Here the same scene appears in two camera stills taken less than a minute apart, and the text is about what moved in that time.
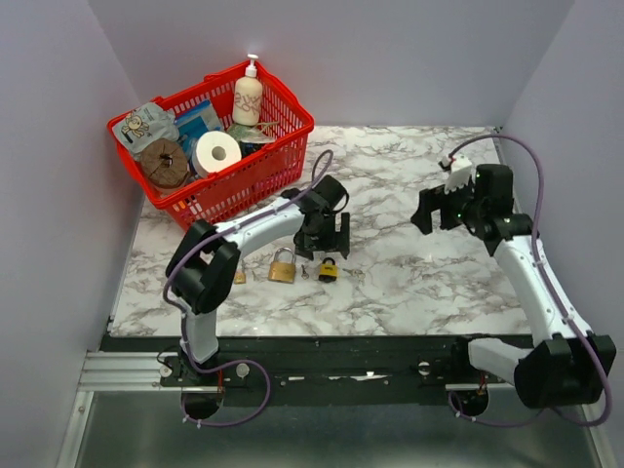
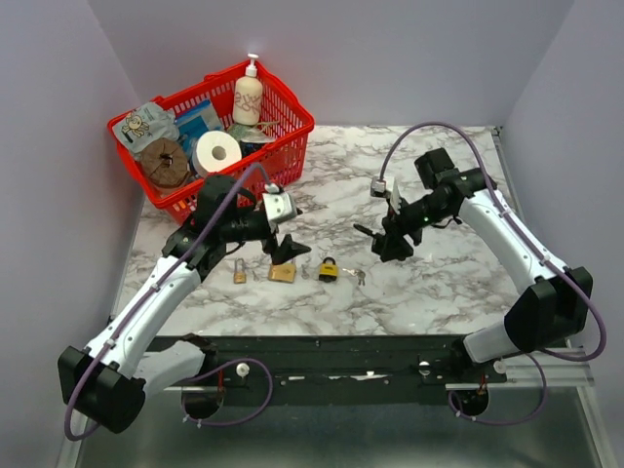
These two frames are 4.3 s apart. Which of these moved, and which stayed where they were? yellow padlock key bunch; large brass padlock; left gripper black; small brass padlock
Moved: left gripper black
Stayed: yellow padlock key bunch; small brass padlock; large brass padlock
